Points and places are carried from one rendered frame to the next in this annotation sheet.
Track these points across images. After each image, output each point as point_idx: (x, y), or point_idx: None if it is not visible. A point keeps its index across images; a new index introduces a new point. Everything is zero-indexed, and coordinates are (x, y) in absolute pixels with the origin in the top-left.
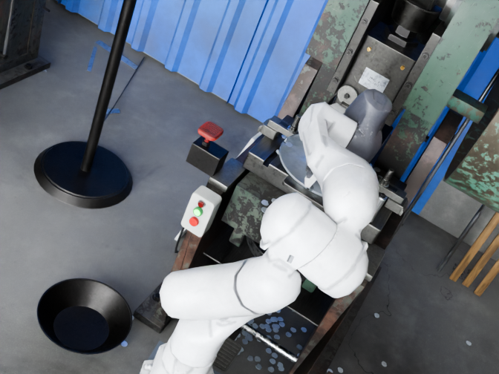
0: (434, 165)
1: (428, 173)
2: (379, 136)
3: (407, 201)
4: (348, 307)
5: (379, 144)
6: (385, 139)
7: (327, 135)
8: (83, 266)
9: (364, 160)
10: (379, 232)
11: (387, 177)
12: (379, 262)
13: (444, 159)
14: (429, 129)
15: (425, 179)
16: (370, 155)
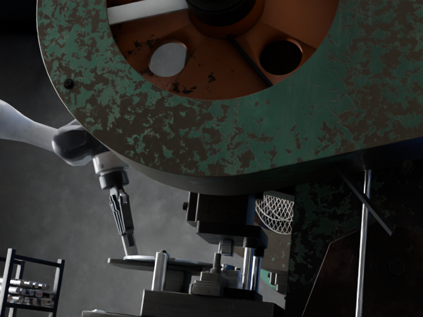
0: (316, 278)
1: (311, 292)
2: (76, 125)
3: (216, 284)
4: None
5: (71, 128)
6: (222, 222)
7: (36, 122)
8: None
9: (3, 101)
10: (144, 292)
11: (213, 263)
12: (114, 314)
13: (359, 285)
14: (293, 218)
15: (307, 302)
16: (56, 133)
